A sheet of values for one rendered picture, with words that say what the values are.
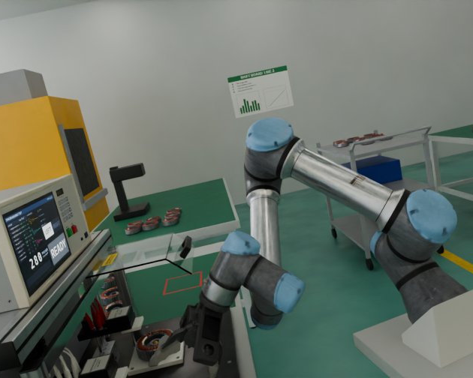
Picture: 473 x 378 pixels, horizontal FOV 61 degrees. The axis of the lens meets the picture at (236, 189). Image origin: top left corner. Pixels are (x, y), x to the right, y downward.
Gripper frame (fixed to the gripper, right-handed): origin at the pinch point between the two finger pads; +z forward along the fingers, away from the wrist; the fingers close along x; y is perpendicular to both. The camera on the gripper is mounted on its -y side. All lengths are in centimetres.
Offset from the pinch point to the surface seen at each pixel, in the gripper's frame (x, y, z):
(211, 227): -35, 154, 14
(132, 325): 9.9, 24.6, 7.0
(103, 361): 16.7, 3.3, 3.6
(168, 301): -7, 63, 18
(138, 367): 4.7, 18.7, 14.9
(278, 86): -141, 526, -110
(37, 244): 38.7, 10.2, -15.1
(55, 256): 34.7, 15.8, -10.5
